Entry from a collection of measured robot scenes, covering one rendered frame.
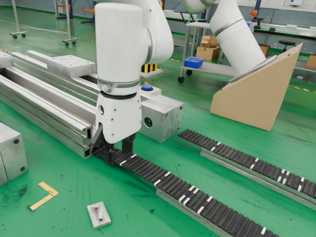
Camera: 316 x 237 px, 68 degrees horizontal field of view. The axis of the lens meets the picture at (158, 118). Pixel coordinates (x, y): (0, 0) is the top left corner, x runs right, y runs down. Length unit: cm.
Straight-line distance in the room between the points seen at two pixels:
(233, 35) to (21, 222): 83
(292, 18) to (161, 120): 752
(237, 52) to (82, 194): 71
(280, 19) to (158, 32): 764
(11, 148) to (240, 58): 77
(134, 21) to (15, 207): 40
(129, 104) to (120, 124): 5
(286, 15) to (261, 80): 726
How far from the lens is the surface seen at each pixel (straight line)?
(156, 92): 86
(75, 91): 92
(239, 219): 46
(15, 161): 57
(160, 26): 49
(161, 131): 64
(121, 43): 43
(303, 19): 800
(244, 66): 94
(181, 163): 60
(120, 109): 47
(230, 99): 85
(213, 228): 47
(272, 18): 809
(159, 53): 47
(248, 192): 57
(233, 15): 95
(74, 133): 59
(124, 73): 44
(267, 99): 82
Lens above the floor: 114
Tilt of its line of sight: 27 degrees down
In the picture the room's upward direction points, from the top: 5 degrees clockwise
